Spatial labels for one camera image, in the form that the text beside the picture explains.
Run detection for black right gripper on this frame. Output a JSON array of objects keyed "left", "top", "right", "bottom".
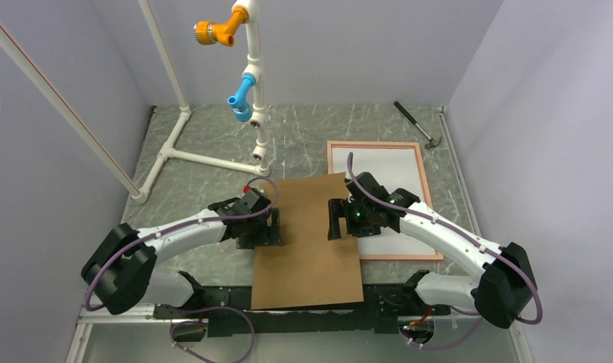
[{"left": 327, "top": 197, "right": 380, "bottom": 240}]

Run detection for brown cardboard backing board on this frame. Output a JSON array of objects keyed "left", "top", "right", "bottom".
[{"left": 251, "top": 173, "right": 364, "bottom": 310}]

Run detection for pink picture frame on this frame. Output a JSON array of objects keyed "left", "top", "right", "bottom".
[{"left": 327, "top": 141, "right": 444, "bottom": 262}]

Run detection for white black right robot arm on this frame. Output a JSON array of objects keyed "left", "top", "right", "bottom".
[{"left": 327, "top": 172, "right": 543, "bottom": 328}]

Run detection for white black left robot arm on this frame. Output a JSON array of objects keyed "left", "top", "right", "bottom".
[{"left": 81, "top": 188, "right": 282, "bottom": 318}]

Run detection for white PVC pipe stand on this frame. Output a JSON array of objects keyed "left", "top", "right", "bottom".
[{"left": 0, "top": 1, "right": 260, "bottom": 202}]

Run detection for blue pipe nozzle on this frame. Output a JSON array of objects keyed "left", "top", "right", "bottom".
[{"left": 227, "top": 74, "right": 256, "bottom": 122}]

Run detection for orange pipe nozzle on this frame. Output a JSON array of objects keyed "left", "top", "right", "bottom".
[{"left": 194, "top": 6, "right": 249, "bottom": 47}]

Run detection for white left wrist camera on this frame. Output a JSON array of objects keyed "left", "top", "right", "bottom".
[{"left": 242, "top": 185, "right": 268, "bottom": 200}]

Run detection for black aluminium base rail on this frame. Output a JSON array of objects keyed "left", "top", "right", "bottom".
[{"left": 65, "top": 270, "right": 530, "bottom": 363}]

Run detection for small black-handled hammer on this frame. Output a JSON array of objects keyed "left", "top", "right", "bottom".
[{"left": 393, "top": 101, "right": 442, "bottom": 150}]

